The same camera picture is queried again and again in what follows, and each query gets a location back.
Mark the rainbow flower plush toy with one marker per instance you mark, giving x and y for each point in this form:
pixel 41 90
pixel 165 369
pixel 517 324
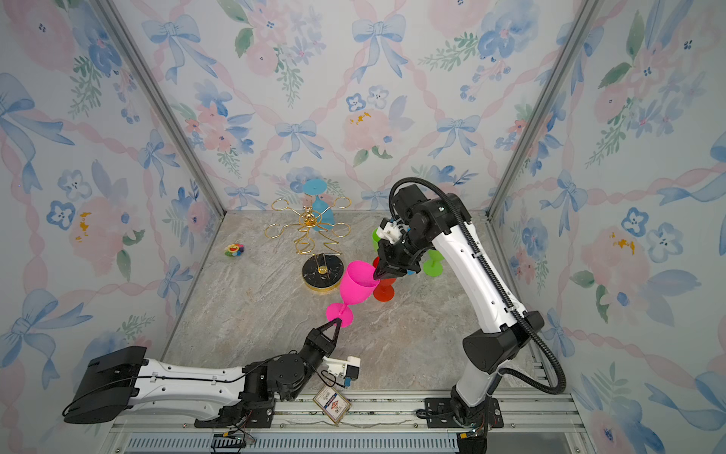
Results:
pixel 234 250

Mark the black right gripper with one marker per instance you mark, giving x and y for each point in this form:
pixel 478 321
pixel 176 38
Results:
pixel 386 270

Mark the red wine glass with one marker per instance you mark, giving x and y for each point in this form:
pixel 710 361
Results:
pixel 384 291

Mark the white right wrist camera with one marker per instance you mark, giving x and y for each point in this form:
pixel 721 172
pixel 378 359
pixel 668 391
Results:
pixel 391 230

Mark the teal wine glass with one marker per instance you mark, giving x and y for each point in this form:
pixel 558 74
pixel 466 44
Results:
pixel 316 188

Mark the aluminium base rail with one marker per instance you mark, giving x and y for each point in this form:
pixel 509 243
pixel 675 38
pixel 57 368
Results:
pixel 378 422

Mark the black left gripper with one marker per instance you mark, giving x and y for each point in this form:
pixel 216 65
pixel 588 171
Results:
pixel 319 344

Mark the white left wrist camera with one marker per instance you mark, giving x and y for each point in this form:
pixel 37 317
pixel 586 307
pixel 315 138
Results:
pixel 341 372

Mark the pink wine glass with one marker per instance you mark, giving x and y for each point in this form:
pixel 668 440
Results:
pixel 357 285

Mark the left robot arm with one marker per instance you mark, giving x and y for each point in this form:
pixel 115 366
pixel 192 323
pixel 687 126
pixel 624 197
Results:
pixel 127 381

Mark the diamond label card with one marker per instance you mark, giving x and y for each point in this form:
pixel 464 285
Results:
pixel 332 403

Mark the gold wine glass rack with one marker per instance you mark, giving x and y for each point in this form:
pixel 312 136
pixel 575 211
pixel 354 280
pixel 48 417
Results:
pixel 323 267

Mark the green wine glass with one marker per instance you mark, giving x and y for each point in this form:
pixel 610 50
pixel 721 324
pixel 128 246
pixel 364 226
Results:
pixel 433 267
pixel 375 235

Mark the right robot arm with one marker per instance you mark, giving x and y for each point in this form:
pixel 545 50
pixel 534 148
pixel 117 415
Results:
pixel 423 219

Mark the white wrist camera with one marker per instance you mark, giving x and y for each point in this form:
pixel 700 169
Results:
pixel 341 372
pixel 391 230

